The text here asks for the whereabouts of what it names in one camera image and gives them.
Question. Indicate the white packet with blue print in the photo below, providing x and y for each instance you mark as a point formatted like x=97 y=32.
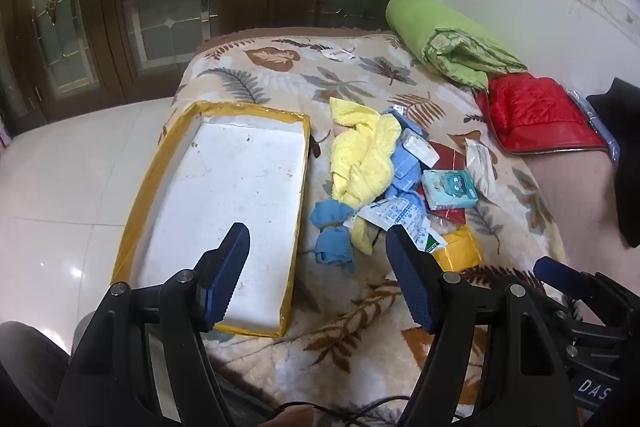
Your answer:
x=395 y=214

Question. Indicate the person's left hand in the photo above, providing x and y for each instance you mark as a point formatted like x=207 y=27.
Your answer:
x=295 y=418

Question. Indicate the pink bed sheet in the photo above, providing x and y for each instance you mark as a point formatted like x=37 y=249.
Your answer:
x=575 y=217

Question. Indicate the clear white plastic packet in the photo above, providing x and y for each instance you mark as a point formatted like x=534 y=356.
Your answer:
x=481 y=167

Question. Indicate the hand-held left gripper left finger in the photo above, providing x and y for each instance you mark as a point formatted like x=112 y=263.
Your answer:
x=225 y=282

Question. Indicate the white packet with green corner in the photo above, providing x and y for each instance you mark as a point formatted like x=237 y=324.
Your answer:
x=432 y=243

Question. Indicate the leaf print blanket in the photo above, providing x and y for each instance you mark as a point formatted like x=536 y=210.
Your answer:
x=350 y=82

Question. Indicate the white packet with red print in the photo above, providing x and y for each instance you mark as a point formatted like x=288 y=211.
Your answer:
x=421 y=148

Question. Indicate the green folded quilt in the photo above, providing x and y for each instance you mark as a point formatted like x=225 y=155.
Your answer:
x=425 y=22

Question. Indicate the teal tissue packet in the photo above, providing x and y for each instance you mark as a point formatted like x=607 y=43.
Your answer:
x=450 y=189

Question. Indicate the yellow packet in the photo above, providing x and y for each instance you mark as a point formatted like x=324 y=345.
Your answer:
x=460 y=252

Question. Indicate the dark cloth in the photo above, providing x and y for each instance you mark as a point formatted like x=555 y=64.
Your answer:
x=622 y=147

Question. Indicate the white tray with yellow rim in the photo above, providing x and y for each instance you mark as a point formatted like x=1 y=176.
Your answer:
x=225 y=187

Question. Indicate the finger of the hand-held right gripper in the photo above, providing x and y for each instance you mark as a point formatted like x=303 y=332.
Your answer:
x=560 y=274

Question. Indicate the yellow terry towel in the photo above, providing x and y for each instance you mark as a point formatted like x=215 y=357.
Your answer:
x=365 y=162

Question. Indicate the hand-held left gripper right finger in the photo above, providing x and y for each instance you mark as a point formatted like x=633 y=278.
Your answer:
x=407 y=282

